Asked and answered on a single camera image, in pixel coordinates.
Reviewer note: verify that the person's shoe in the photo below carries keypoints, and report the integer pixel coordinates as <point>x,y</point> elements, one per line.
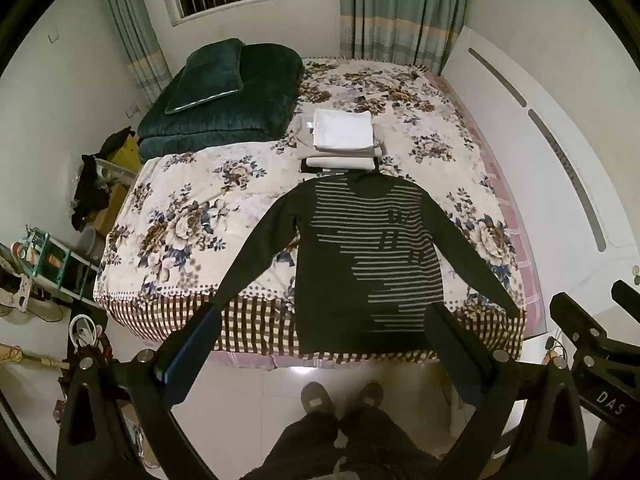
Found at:
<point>317,397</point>
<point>369,396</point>

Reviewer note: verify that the dark green pillow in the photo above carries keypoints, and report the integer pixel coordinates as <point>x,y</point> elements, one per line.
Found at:
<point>207,75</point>

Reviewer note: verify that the white wall outlet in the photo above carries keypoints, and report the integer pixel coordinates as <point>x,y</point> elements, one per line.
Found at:
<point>132,111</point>

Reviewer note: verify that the white folded shirt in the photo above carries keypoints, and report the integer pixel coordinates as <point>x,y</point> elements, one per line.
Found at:
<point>344,127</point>

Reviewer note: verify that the white bed headboard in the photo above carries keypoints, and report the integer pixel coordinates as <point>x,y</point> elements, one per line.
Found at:
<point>530,130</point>

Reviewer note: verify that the person's right shoe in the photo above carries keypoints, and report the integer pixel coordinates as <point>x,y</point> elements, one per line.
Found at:
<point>369,396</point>

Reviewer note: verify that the wooden stick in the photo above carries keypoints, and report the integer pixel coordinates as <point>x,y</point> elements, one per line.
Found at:
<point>30,357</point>

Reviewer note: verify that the dark striped sweater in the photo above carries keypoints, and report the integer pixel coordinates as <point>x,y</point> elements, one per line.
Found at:
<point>345,280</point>

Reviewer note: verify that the white black-trimmed folded garment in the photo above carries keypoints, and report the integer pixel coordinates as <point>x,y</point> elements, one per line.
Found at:
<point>340,163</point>

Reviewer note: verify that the yellow box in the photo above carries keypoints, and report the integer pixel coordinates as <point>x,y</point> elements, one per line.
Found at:
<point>126,152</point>

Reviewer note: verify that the grey bucket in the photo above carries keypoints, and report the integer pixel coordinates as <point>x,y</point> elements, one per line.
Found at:
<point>90,242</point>

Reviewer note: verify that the dark green folded quilt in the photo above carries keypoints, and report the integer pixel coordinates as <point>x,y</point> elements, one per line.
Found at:
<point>260,95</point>

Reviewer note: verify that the black clothes heap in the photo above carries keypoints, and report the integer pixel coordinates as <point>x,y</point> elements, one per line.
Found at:
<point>90,195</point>

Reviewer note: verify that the beige folded garment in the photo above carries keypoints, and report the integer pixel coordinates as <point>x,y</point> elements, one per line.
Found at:
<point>303,136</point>

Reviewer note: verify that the person's left shoe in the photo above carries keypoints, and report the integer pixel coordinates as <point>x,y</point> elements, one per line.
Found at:
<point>317,397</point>

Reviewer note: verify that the floral blanket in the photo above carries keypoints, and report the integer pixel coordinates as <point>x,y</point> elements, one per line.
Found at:
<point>210,200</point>

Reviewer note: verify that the person's dark trousers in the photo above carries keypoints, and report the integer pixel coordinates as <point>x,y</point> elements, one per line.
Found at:
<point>345,445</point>

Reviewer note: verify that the teal storage rack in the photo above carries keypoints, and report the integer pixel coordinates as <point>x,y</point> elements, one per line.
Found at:
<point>60,270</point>

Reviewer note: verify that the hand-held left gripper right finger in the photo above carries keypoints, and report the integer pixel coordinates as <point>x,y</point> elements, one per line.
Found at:
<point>450,352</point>

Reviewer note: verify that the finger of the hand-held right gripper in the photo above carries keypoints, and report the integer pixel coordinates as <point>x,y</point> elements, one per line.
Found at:
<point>575,317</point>
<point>627,295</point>

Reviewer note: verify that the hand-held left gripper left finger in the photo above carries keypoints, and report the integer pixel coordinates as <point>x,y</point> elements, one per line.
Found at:
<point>192,355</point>

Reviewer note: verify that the grey-blue striped curtain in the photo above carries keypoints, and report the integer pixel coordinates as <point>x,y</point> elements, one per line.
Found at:
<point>400,10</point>
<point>135,30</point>

